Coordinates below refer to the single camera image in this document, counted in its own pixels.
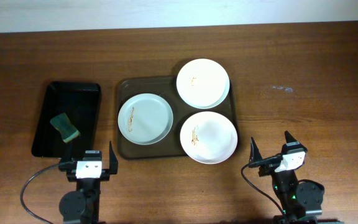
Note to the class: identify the green yellow sponge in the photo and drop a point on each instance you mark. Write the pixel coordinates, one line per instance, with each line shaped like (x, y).
(64, 126)

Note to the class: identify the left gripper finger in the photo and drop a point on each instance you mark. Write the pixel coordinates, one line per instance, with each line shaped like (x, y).
(113, 162)
(67, 155)

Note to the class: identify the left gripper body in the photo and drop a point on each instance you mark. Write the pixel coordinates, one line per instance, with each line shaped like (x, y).
(108, 168)

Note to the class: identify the brown serving tray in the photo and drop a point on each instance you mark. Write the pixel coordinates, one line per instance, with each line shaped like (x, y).
(170, 145)

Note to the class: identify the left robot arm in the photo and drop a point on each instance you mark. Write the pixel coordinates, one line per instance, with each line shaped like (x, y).
(82, 204)

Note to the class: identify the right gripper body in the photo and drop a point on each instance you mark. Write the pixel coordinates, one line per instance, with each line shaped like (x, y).
(269, 165)

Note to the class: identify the white plate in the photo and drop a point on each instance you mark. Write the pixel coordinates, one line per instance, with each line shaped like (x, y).
(208, 137)
(203, 83)

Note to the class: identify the black rectangular tray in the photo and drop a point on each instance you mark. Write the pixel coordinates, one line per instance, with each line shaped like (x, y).
(80, 102)

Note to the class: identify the white plate bottom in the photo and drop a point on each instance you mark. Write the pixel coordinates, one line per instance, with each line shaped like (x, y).
(208, 137)

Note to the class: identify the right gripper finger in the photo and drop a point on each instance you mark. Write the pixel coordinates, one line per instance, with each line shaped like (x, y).
(255, 155)
(292, 144)

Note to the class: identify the white plate top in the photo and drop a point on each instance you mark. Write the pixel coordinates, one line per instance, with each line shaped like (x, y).
(203, 83)

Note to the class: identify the pale blue-white plate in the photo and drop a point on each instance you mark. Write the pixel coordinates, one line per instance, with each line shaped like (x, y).
(145, 119)

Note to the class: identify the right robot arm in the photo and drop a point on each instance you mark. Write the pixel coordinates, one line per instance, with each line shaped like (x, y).
(299, 200)

